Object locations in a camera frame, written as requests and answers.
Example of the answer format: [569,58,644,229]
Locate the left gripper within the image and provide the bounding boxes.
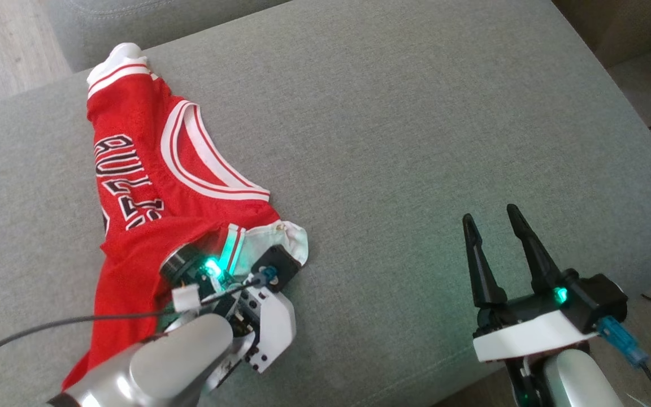
[159,243,298,374]

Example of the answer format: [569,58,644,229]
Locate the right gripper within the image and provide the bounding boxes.
[462,205,598,362]

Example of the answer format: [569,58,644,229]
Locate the red basketball jersey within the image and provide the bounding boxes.
[63,42,309,391]

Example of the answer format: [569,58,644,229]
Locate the large grey sofa seat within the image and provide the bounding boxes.
[0,0,651,407]

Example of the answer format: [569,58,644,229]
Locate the small grey sofa cushion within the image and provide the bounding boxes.
[43,0,292,73]

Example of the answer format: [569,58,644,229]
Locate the blue right cable connector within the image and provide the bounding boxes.
[597,317,649,368]

